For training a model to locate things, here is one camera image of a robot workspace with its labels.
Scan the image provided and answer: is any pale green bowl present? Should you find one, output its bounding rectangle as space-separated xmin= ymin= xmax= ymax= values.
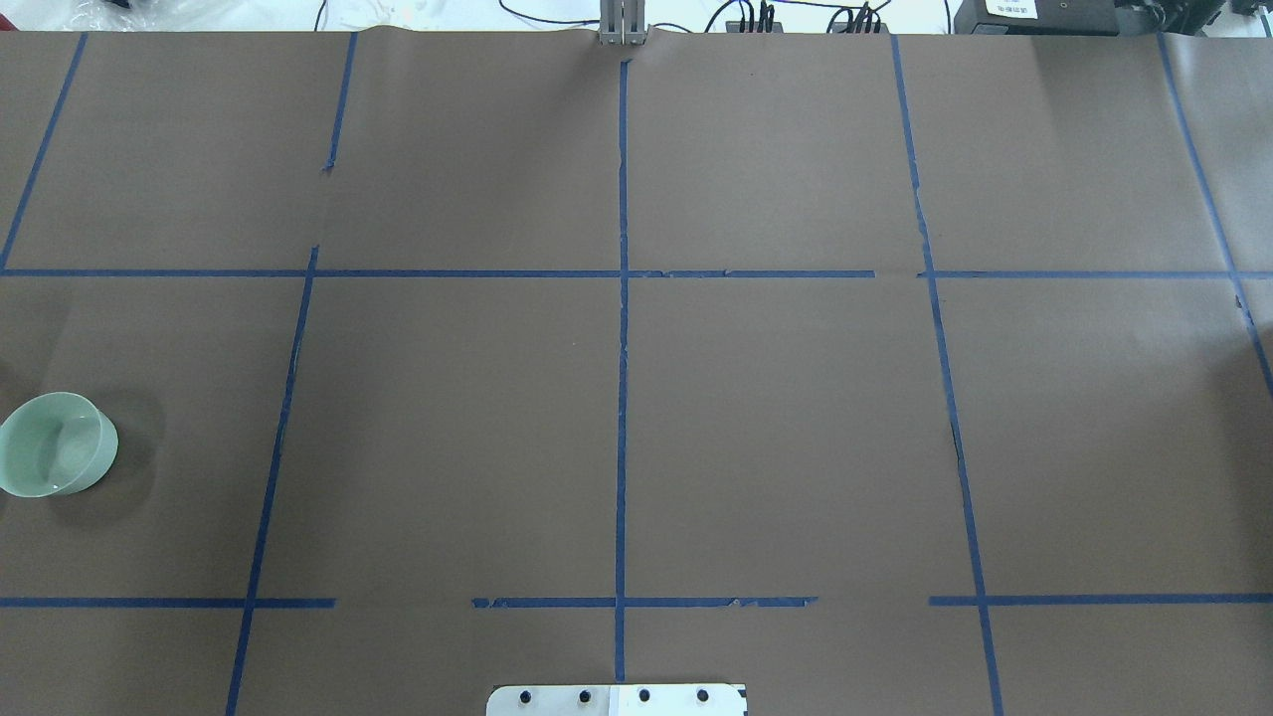
xmin=1 ymin=392 xmax=118 ymax=499

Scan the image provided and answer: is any black computer box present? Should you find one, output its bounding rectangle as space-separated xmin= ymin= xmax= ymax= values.
xmin=952 ymin=1 xmax=1119 ymax=37

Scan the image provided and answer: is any aluminium frame post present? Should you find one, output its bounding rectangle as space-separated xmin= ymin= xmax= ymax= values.
xmin=597 ymin=0 xmax=649 ymax=46

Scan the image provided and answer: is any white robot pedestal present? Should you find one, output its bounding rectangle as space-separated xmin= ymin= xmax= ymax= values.
xmin=485 ymin=683 xmax=749 ymax=715

